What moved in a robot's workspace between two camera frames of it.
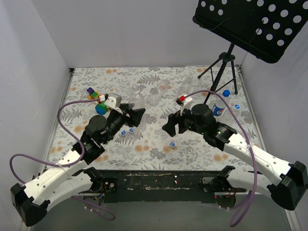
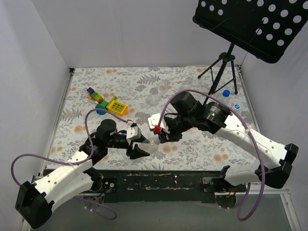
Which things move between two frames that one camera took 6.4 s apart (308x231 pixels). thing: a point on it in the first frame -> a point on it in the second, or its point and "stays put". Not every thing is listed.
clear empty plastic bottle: (187, 86) stays put
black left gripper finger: (136, 113) -> (140, 140)
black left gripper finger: (133, 121) -> (137, 152)
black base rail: (159, 186) stays put
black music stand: (265, 28) stays put
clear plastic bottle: (137, 98) -> (151, 147)
